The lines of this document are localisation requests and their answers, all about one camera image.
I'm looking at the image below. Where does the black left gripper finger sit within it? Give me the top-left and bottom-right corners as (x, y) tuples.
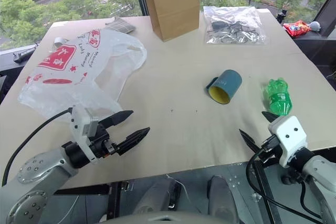
(98, 110), (134, 131)
(116, 126), (151, 156)

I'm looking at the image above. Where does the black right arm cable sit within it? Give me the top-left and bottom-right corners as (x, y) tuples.
(245, 140), (324, 222)

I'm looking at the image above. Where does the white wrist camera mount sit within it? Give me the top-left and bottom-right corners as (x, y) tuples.
(267, 115), (308, 168)
(69, 105), (101, 164)

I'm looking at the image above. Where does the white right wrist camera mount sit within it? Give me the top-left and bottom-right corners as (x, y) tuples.
(267, 115), (308, 168)

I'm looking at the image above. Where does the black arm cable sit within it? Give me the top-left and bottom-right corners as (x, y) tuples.
(245, 140), (324, 222)
(2, 108), (73, 187)

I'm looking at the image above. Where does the black table leg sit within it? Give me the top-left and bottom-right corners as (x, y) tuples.
(255, 160), (284, 224)

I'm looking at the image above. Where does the red snack packet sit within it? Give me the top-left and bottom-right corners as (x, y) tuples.
(282, 19), (312, 38)

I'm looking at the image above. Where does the white red-printed plastic bag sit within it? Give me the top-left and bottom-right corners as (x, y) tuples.
(17, 28), (148, 120)

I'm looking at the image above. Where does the brown paper bag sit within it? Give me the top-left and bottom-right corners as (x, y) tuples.
(139, 0), (202, 42)

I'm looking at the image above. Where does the crushed green plastic bottle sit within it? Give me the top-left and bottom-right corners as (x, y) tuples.
(261, 77), (293, 116)

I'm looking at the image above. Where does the black small stand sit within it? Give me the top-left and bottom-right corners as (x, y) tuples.
(275, 9), (288, 26)

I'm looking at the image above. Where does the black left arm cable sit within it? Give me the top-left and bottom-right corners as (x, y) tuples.
(2, 108), (73, 187)

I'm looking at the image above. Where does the teal cup with yellow inside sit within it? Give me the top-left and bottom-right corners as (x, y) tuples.
(205, 69), (243, 105)

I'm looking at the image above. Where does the clear bag with black items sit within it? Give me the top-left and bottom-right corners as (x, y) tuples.
(202, 5), (269, 46)

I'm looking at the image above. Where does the grey rounded object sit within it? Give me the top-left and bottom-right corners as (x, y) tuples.
(308, 21), (322, 32)

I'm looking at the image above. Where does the black slanted window frame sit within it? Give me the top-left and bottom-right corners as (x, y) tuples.
(316, 0), (336, 39)

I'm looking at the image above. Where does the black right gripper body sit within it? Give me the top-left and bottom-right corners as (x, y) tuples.
(258, 134), (284, 167)

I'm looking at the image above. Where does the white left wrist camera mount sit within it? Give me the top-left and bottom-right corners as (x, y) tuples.
(69, 105), (101, 164)

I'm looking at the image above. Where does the grey checked cloth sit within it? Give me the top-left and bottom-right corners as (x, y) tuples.
(104, 16), (137, 35)

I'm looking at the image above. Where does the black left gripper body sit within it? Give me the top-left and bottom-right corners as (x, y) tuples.
(88, 123), (121, 159)

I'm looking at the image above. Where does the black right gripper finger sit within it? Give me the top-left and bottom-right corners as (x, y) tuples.
(261, 111), (280, 123)
(238, 129), (261, 154)

